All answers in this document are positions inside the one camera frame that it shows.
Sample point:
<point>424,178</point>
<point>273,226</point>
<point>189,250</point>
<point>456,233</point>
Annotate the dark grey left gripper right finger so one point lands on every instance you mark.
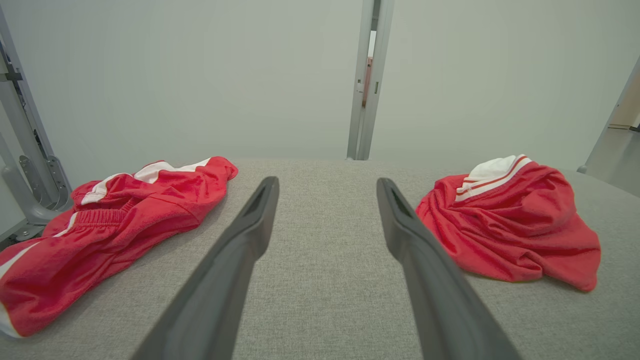
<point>440,290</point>

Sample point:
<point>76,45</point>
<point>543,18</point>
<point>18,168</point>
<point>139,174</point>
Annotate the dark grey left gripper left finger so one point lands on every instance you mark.
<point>225,280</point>

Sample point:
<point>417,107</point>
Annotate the red jersey with white sleeves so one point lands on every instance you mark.
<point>500,225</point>

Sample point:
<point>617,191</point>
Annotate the red and white shirt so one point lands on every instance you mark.
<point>100,240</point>

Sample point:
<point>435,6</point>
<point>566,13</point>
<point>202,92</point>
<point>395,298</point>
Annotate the grey metal frame stand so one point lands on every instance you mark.
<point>25,205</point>

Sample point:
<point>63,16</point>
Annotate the light grey slanted frame post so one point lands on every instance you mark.
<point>604,135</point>

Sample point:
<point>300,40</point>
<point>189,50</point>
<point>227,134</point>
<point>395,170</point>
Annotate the grey partition frame post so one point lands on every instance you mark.
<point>380,50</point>
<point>359,75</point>

